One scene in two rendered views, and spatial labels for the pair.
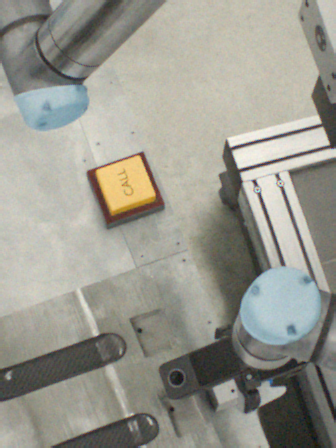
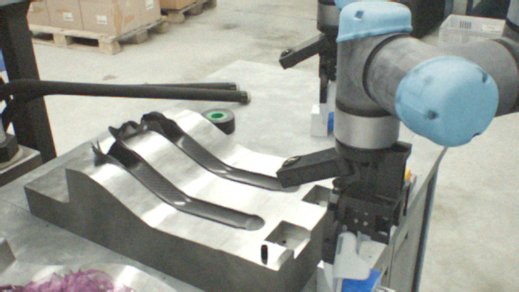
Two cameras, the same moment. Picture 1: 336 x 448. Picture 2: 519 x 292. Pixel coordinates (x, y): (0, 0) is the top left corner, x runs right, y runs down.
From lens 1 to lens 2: 1.19 m
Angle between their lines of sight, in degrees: 55
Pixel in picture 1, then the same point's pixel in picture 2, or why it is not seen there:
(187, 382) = (293, 163)
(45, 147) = not seen: hidden behind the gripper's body
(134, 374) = (283, 202)
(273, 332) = (345, 12)
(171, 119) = not seen: outside the picture
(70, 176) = not seen: hidden behind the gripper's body
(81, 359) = (267, 185)
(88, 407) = (238, 199)
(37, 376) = (235, 178)
